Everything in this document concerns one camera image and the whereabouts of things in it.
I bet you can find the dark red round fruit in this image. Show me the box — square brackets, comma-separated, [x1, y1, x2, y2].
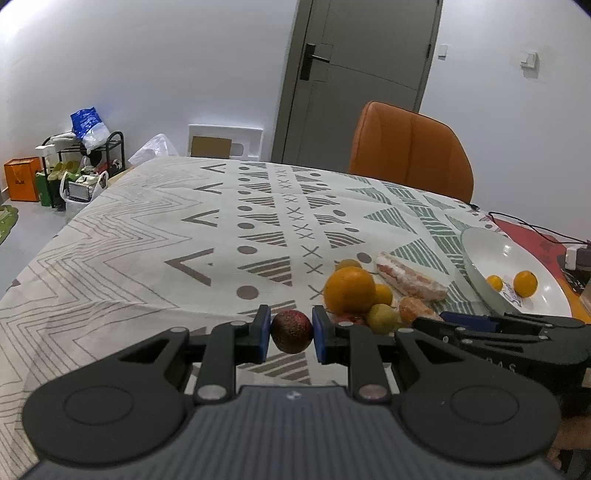
[270, 310, 315, 354]

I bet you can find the black shoe rack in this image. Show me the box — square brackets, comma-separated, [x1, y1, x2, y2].
[42, 131, 125, 208]

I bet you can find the yellow-green round fruit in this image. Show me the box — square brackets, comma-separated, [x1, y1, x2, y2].
[366, 303, 400, 335]

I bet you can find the white plate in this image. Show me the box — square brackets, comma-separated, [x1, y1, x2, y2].
[460, 227, 573, 319]

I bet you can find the brown cardboard piece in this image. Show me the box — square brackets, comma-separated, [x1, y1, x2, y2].
[191, 136, 232, 158]

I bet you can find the white power adapter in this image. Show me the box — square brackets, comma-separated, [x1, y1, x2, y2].
[566, 246, 591, 271]

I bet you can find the white foam board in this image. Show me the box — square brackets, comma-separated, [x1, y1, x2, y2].
[188, 124, 264, 161]

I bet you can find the large orange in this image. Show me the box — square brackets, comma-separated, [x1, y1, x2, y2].
[323, 267, 377, 315]

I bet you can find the green floor mat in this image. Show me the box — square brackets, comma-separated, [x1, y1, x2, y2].
[0, 204, 19, 247]

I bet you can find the orange chair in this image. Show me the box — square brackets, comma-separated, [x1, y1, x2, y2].
[348, 100, 475, 204]

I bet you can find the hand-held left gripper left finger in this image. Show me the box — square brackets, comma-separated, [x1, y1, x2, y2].
[117, 305, 272, 405]

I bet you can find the black cable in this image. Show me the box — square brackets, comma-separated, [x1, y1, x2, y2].
[471, 203, 591, 245]

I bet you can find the grey door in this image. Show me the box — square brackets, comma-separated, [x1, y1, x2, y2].
[271, 0, 444, 174]

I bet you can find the medium orange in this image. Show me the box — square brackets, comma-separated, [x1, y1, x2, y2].
[514, 270, 539, 297]

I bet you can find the black door handle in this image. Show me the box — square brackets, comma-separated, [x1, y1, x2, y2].
[300, 43, 333, 81]

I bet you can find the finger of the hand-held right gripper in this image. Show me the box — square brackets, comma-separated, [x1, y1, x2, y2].
[440, 312, 518, 334]
[412, 316, 546, 358]

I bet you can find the white plastic bag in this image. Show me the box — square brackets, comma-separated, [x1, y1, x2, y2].
[60, 170, 109, 217]

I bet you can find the orange paper bag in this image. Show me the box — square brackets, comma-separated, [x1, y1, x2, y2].
[4, 157, 41, 202]

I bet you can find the blue and white bag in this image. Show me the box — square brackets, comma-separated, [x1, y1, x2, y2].
[70, 107, 112, 151]

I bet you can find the green box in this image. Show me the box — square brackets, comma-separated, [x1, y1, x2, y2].
[35, 171, 56, 207]

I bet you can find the red printed cloth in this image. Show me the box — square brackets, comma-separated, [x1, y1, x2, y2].
[480, 215, 591, 319]

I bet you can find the peeled tangerine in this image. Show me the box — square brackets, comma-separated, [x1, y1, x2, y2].
[398, 296, 444, 324]

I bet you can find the clear plastic bag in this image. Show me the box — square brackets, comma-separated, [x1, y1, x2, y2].
[128, 133, 180, 167]

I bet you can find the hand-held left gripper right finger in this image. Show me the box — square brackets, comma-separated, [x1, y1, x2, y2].
[311, 305, 419, 402]

